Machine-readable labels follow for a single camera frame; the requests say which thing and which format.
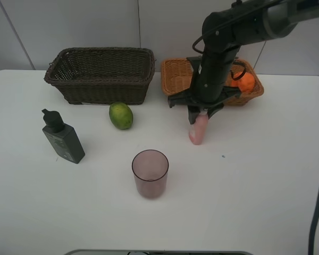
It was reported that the pink translucent plastic cup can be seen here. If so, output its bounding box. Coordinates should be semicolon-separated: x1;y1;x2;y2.
131;149;169;199

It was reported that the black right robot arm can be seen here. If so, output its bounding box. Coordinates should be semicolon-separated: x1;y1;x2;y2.
168;1;319;124

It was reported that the green lime fruit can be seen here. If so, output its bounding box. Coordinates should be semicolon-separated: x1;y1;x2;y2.
109;103;133;130

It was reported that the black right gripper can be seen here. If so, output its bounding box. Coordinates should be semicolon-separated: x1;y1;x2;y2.
168;77;241;125

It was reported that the dark brown wicker basket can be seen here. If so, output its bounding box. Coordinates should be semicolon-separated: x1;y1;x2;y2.
44;47;155;105

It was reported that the pink squeeze bottle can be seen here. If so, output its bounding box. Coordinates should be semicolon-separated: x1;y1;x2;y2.
189;112;209;145

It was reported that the orange wicker basket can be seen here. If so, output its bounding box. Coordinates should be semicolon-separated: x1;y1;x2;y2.
161;58;264;106

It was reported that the orange mandarin fruit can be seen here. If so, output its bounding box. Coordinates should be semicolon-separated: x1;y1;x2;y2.
231;72;255;93

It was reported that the dark green pump bottle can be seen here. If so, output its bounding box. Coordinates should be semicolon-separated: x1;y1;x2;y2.
42;109;85;164

